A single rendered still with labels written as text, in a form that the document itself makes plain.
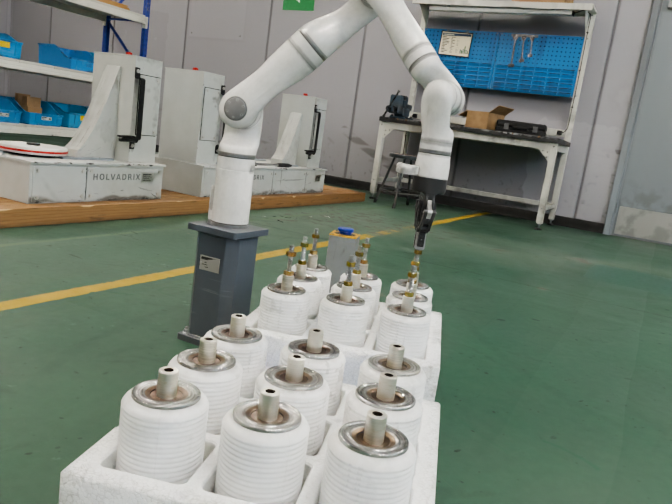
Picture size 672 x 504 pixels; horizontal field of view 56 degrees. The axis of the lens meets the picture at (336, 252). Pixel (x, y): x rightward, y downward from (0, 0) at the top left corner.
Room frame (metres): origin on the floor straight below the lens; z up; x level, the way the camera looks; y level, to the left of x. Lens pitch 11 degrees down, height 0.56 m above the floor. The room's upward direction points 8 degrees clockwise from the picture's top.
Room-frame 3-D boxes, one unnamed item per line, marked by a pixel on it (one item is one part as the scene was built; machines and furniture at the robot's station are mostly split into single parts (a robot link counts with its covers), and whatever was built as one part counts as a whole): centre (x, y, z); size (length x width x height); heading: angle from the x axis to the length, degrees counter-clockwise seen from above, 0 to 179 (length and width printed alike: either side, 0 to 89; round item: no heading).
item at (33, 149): (2.97, 1.47, 0.29); 0.30 x 0.30 x 0.06
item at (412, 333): (1.17, -0.15, 0.16); 0.10 x 0.10 x 0.18
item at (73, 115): (6.28, 2.78, 0.36); 0.50 x 0.38 x 0.21; 62
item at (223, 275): (1.56, 0.27, 0.15); 0.15 x 0.15 x 0.30; 64
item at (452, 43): (6.35, -0.85, 1.54); 0.32 x 0.02 x 0.25; 64
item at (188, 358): (0.78, 0.15, 0.25); 0.08 x 0.08 x 0.01
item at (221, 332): (0.90, 0.13, 0.25); 0.08 x 0.08 x 0.01
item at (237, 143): (1.56, 0.27, 0.54); 0.09 x 0.09 x 0.17; 85
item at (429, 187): (1.40, -0.18, 0.46); 0.08 x 0.08 x 0.09
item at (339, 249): (1.60, -0.02, 0.16); 0.07 x 0.07 x 0.31; 82
